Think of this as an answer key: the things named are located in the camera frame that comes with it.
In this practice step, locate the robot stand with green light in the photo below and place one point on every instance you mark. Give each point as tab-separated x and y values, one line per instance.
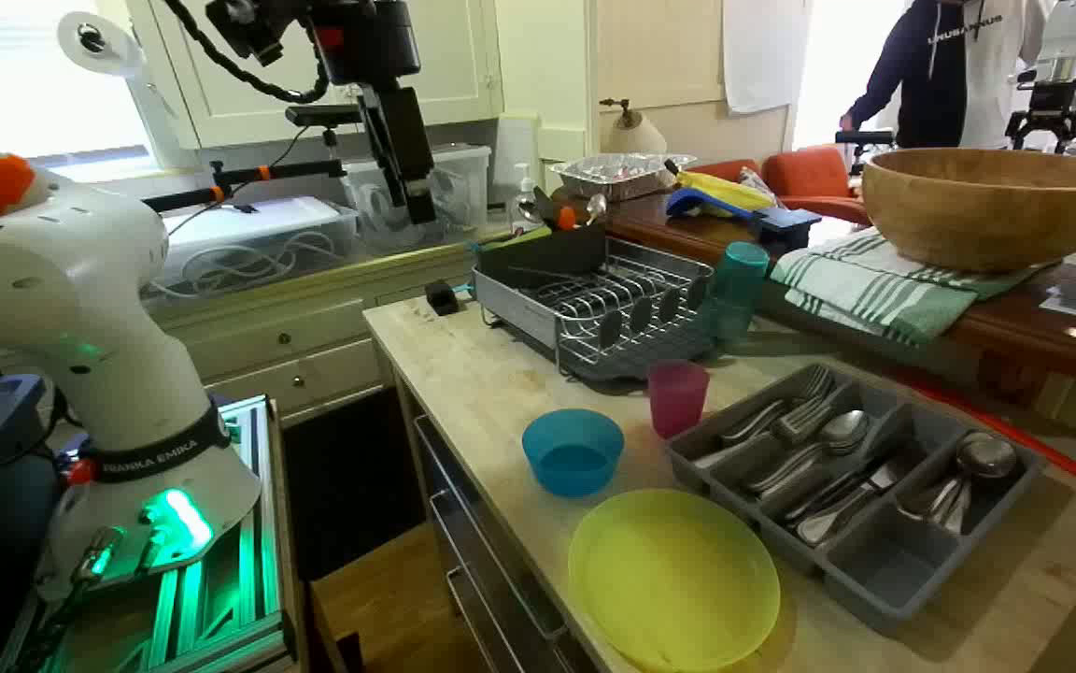
215	601

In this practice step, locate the yellow plastic item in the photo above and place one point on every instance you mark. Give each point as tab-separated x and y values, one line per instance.
727	187

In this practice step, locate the blue plastic bowl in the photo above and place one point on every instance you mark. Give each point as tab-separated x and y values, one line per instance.
572	452

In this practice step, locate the cream drawer cabinet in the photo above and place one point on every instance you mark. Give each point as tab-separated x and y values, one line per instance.
302	349

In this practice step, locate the red chair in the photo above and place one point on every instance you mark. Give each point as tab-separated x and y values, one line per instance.
811	172

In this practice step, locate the white container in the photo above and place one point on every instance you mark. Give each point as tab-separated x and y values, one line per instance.
519	149

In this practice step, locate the brown wooden table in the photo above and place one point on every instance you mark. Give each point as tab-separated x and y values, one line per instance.
1062	349

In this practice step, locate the white hanging sheet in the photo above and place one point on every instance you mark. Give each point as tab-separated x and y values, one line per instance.
765	48

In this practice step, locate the pink plastic cup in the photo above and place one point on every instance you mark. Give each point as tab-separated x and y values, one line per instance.
678	397

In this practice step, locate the white dome lamp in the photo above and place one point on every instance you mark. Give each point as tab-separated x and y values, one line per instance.
633	133

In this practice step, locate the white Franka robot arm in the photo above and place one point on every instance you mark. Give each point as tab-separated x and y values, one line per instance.
65	284

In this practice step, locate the light wood kitchen cart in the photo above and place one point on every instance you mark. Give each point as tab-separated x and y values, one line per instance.
478	561

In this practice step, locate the aluminium foil tray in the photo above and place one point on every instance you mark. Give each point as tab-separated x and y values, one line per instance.
625	172

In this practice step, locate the large wooden bowl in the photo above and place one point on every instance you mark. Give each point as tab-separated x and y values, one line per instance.
999	210

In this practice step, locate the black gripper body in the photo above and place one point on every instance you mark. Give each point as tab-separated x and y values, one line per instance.
365	37

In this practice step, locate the black plastic block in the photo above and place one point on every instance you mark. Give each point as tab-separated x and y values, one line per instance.
441	298

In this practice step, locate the dark gray utensil caddy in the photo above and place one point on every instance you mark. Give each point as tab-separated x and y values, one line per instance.
544	260

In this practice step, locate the green striped dish towel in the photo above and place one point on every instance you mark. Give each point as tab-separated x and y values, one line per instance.
875	291

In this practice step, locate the black bar camera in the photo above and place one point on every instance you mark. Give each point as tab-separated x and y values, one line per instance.
318	113

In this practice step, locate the white equipment on stand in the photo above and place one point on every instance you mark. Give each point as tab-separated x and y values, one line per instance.
1062	86

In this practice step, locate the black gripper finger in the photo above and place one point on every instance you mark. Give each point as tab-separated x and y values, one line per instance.
400	149

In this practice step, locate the person in dark jacket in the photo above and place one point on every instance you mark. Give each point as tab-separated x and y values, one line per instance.
937	77

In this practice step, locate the steel and gray dish rack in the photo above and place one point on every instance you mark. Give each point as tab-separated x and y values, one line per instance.
636	330

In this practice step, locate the white paper roll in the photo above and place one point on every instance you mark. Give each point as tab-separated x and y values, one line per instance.
96	37

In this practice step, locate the metal fork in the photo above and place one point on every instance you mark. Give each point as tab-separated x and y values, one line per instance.
805	417

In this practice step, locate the metal table knife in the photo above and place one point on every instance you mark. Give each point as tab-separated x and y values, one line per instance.
744	430
849	501

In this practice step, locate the metal scoop with orange band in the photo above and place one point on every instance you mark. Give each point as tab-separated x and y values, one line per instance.
567	218

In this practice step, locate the gray utensil organizer tray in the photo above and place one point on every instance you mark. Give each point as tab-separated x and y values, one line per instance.
887	573

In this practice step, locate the white wall cabinet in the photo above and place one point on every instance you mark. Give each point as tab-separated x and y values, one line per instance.
242	86

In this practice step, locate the large metal spoon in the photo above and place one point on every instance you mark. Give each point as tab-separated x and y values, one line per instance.
842	430

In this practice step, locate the teal plastic cup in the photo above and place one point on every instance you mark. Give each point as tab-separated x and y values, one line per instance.
740	291

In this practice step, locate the yellow-green plastic plate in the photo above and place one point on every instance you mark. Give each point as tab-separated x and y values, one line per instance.
673	579

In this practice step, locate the black mount bar orange clamps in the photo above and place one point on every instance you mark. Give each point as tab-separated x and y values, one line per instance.
251	177

